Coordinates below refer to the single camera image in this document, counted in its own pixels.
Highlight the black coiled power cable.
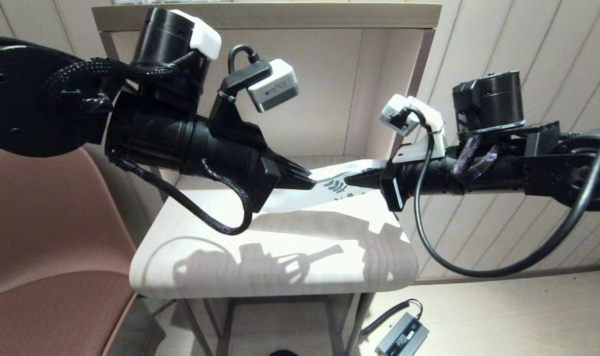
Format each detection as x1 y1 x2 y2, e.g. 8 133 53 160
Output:
361 301 423 339

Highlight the black braided cable loop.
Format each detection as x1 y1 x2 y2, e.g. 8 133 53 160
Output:
109 148 253 235

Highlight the long black smooth cable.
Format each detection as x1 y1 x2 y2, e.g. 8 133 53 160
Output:
401 106 600 278

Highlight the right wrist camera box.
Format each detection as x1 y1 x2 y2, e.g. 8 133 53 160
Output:
380 94 419 136

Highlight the white floral zip pouch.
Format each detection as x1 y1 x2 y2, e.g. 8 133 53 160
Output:
260 158 394 214

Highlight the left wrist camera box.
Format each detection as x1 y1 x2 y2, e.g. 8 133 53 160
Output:
248 58 299 113

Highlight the brown pink chair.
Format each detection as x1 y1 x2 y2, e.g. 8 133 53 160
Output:
0 143 138 356

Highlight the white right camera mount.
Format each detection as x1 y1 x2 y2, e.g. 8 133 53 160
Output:
391 96 449 164

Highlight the short black camera cable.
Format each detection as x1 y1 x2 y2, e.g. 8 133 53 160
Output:
218 44 273 104

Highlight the beige wooden desk with hutch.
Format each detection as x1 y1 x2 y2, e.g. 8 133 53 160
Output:
91 1 444 356

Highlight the purple black braided cable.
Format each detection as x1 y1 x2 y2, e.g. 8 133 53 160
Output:
451 133 498 176

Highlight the grey power adapter box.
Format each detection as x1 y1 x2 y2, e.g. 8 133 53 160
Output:
375 312 430 356

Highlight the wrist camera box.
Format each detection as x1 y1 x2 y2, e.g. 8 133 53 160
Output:
380 94 419 136
248 58 299 113

